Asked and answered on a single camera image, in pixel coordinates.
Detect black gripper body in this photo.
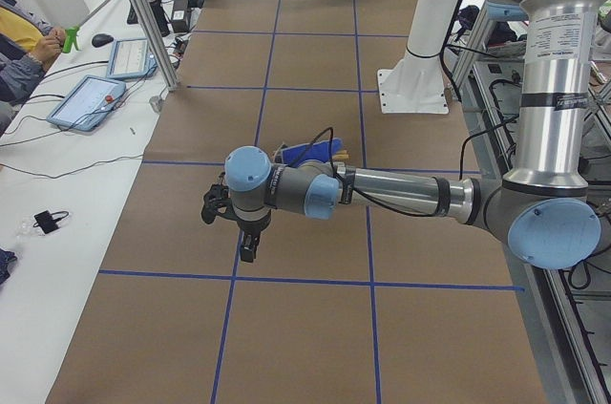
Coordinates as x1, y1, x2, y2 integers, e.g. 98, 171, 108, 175
234, 207, 272, 235

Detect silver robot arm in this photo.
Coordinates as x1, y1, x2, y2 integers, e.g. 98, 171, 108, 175
222, 0, 606, 269

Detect white towel rack wooden bars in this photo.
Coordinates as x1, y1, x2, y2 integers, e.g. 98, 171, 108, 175
272, 140, 350, 164

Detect small black dongle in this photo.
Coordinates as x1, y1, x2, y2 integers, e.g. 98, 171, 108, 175
33, 210, 70, 235

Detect near teach pendant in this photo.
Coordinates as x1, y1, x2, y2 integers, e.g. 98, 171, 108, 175
46, 74, 127, 132

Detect teach pendant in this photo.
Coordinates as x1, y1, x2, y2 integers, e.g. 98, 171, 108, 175
106, 38, 157, 80
46, 74, 127, 132

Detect far teach pendant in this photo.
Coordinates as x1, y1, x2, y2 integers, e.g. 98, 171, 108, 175
106, 38, 157, 80

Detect black keyboard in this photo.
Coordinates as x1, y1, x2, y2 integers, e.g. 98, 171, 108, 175
126, 0, 162, 26

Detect black computer mouse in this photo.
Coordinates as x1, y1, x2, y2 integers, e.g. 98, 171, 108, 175
91, 33, 115, 48

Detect green plastic tool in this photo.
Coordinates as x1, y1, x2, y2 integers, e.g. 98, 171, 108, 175
62, 26, 80, 53

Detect seated person yellow shirt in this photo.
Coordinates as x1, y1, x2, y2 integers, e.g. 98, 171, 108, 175
1, 0, 66, 134

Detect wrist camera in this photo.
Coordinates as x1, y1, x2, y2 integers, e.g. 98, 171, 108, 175
200, 183, 236, 224

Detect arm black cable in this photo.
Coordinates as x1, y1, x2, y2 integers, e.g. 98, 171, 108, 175
295, 126, 521, 218

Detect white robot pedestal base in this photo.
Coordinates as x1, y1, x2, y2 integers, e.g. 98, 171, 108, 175
377, 0, 458, 115

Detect aluminium frame post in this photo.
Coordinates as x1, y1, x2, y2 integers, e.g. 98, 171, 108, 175
129, 0, 179, 92

